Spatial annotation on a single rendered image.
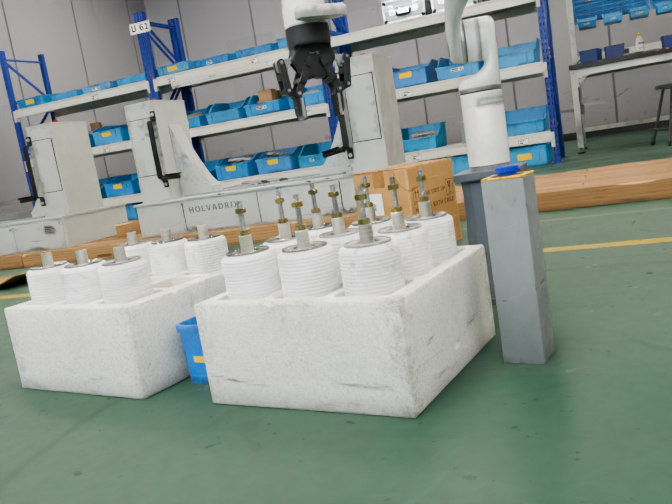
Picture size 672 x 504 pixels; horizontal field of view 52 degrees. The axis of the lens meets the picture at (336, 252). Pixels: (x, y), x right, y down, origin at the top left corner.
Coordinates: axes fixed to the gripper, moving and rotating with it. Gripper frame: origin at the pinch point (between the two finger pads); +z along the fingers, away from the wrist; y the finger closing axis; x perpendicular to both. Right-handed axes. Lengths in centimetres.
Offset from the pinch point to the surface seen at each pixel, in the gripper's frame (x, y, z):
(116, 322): -22, 38, 32
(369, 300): 22.8, 8.3, 29.1
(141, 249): -57, 25, 23
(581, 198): -97, -158, 43
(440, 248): 8.0, -15.3, 27.3
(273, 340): 7.4, 18.5, 35.3
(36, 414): -30, 55, 47
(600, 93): -518, -644, -5
